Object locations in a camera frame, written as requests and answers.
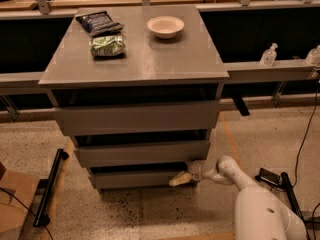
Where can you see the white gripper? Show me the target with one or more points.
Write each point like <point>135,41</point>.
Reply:
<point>195,170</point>

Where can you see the grey bottom drawer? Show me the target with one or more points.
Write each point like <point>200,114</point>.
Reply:
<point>134,179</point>

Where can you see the grey drawer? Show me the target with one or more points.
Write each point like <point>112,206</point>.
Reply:
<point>145,153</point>
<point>134,179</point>
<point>98,120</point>

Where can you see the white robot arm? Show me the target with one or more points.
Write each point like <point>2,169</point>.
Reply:
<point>259,214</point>

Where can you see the grey middle drawer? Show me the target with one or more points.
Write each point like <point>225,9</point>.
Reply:
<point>145,153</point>

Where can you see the grey top drawer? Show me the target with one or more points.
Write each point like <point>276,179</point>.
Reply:
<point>98,120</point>

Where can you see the grey drawer cabinet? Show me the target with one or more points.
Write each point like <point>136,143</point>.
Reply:
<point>192,48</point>

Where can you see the black stand right floor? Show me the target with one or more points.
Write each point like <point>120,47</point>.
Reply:
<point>282,183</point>

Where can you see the black bar left floor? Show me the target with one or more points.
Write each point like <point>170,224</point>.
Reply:
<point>45,187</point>

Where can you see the green chip bag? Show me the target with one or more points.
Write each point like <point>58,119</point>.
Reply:
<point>107,46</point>

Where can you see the white bowl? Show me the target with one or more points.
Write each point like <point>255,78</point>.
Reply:
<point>165,27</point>

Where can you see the cardboard box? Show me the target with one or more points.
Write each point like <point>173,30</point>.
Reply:
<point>16,195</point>

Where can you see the blue chip bag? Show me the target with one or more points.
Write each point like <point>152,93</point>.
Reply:
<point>99,23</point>

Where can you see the grey metal rail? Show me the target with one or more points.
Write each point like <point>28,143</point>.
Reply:
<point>107,74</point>

